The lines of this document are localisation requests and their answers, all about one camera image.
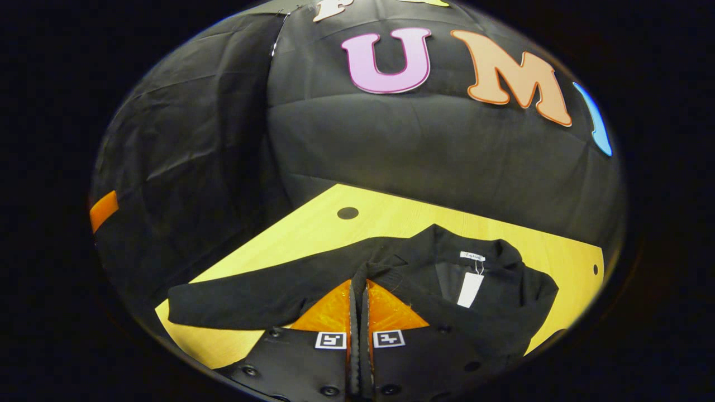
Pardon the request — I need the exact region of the black backdrop cloth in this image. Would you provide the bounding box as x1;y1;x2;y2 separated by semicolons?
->
89;0;626;313

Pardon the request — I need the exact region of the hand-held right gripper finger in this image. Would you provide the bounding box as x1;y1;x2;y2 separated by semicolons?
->
360;276;514;402
215;276;361;402

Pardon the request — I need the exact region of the black buttoned shirt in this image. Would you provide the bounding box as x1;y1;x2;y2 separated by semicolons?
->
168;223;559;358

